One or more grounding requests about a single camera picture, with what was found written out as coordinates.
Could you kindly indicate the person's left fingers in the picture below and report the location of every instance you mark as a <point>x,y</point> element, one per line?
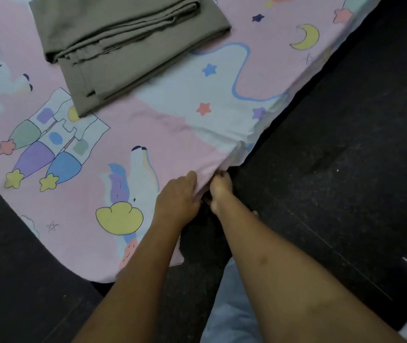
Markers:
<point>188,180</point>

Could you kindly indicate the person's light blue trouser leg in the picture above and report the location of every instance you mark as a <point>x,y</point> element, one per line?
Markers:
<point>230,310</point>

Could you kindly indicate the person's bare foot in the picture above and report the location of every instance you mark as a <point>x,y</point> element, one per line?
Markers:
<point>255,213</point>

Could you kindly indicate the person's right fingers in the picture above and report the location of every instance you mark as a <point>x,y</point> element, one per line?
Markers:
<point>217,182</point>

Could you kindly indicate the pink cartoon print bed sheet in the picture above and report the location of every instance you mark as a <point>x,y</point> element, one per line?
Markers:
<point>160,114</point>

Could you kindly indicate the person's right hand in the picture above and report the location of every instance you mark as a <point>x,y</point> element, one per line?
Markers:
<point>220,194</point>

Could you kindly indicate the person's right forearm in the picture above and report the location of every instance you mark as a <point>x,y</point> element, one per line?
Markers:
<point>289,285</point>

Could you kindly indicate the person's left hand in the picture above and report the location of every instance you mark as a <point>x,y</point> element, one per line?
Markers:
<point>176,201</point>

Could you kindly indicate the folded olive green cloth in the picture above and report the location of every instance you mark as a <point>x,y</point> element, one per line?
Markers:
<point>125,46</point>

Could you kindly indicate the person's left forearm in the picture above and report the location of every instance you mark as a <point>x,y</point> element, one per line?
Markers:
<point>132,282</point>

